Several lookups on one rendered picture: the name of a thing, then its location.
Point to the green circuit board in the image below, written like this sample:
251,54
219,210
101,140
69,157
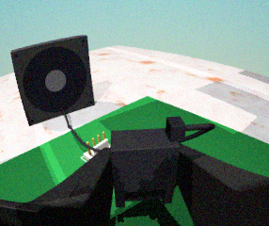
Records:
24,178

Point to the black cooling fan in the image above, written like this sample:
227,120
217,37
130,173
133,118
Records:
52,74

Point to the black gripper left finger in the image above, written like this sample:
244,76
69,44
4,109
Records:
83,199

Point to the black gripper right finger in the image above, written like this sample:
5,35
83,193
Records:
219,194

